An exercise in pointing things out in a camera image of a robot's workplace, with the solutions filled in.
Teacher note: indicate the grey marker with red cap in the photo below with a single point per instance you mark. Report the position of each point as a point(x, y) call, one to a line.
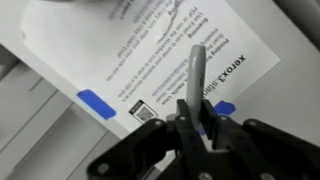
point(196, 80)

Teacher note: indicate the blue tape strip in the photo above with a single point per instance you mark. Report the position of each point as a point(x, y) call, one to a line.
point(225, 108)
point(96, 104)

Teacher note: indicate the large white office printer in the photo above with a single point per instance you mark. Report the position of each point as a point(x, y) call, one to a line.
point(286, 100)

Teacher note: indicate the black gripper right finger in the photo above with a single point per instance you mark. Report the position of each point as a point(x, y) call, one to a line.
point(260, 146)

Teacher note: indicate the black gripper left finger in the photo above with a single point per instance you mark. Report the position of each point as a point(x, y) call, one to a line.
point(140, 146)

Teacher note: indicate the white printed paper sheet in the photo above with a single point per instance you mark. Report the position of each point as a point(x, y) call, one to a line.
point(100, 50)

